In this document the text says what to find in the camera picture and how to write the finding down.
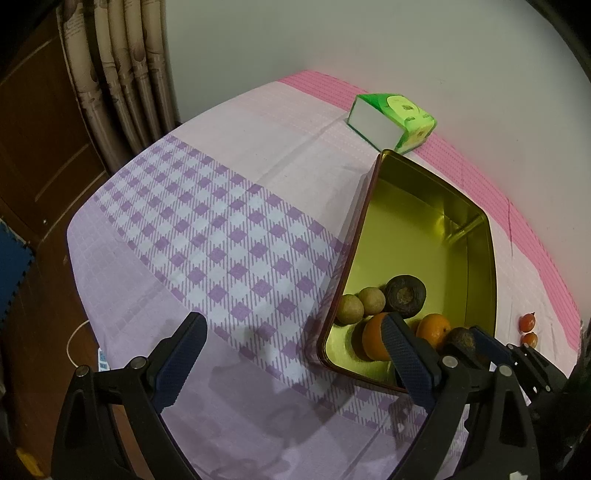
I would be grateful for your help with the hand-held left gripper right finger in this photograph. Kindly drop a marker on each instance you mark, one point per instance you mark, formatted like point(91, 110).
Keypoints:
point(406, 364)

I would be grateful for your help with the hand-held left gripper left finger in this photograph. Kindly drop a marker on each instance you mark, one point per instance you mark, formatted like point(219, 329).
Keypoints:
point(180, 364)

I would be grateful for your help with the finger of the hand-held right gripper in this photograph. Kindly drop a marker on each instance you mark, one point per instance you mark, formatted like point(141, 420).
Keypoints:
point(489, 344)

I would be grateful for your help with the orange tangerine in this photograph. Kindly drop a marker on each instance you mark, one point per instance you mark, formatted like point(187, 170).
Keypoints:
point(374, 337)
point(431, 328)

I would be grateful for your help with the dark brown fruit with scar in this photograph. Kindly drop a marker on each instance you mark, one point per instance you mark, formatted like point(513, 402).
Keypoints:
point(405, 295)

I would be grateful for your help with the tan longan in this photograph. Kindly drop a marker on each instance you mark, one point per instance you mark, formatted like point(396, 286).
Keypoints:
point(349, 309)
point(372, 300)

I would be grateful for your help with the gold and maroon tin box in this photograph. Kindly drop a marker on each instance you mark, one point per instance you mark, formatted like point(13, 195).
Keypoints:
point(415, 221)

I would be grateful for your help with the orange-red cherry tomato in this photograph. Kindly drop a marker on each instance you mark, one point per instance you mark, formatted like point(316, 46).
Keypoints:
point(530, 340)

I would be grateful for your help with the red cherry tomato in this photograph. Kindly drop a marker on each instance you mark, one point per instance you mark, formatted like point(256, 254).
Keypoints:
point(527, 321)

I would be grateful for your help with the white power strip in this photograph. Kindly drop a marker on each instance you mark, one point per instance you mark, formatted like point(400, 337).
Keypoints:
point(103, 361)

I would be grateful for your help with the pink foam mat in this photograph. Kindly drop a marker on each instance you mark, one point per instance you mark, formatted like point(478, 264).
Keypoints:
point(466, 161)

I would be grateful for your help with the purple checked tablecloth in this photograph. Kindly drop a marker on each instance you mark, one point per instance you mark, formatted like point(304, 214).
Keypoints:
point(231, 184)

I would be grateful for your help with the blue foam mat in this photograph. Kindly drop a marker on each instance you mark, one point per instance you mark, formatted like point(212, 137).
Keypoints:
point(14, 272)

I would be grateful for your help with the green tissue pack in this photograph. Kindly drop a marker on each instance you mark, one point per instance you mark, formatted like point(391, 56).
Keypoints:
point(374, 122)

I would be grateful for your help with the brown wooden cabinet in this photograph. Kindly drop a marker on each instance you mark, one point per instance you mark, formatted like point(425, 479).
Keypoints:
point(37, 138)

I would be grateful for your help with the beige patterned curtain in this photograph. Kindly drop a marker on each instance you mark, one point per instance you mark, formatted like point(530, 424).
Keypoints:
point(120, 78)

